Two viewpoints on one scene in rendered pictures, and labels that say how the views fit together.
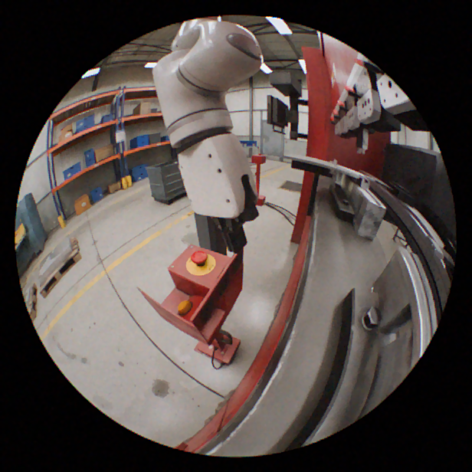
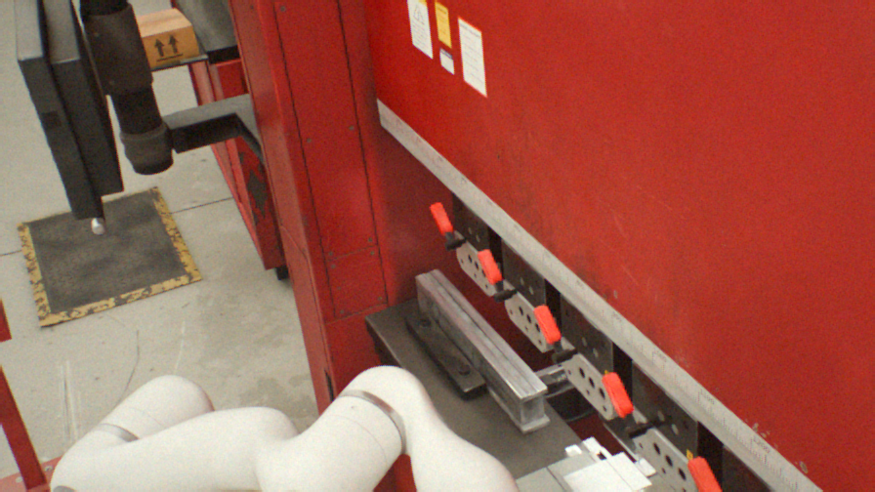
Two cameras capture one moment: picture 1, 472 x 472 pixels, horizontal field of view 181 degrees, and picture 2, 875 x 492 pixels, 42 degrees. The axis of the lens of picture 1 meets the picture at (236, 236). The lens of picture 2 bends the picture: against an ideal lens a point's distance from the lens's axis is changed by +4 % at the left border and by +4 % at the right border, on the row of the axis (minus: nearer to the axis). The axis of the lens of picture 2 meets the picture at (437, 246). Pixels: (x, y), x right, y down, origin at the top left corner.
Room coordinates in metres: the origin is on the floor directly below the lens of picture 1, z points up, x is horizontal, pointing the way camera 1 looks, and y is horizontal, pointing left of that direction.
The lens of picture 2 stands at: (-0.24, 0.75, 2.35)
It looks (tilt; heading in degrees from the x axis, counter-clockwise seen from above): 32 degrees down; 311
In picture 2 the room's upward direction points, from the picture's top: 7 degrees counter-clockwise
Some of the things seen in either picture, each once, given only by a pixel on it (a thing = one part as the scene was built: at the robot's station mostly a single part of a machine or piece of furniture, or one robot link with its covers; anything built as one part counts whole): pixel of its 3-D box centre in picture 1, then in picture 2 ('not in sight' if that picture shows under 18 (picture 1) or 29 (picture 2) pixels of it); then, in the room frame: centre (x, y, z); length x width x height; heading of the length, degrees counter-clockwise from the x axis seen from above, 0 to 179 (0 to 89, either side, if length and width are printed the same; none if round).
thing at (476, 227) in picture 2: (342, 125); (490, 239); (0.82, -0.63, 1.26); 0.15 x 0.09 x 0.17; 152
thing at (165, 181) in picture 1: (172, 179); not in sight; (2.79, 1.23, 0.36); 0.80 x 0.60 x 0.72; 147
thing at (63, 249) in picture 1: (54, 258); not in sight; (0.54, 2.92, 0.20); 1.01 x 0.63 x 0.12; 151
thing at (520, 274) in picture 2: (349, 119); (544, 290); (0.64, -0.54, 1.26); 0.15 x 0.09 x 0.17; 152
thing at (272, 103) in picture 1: (279, 113); (72, 96); (1.80, -0.48, 1.42); 0.45 x 0.12 x 0.36; 145
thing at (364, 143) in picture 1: (361, 142); (620, 421); (0.44, -0.44, 1.13); 0.10 x 0.02 x 0.10; 152
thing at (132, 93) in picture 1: (149, 129); not in sight; (5.56, 3.24, 1.95); 2.70 x 1.00 x 3.90; 147
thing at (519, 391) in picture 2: (335, 171); (478, 345); (0.93, -0.69, 0.92); 0.50 x 0.06 x 0.10; 152
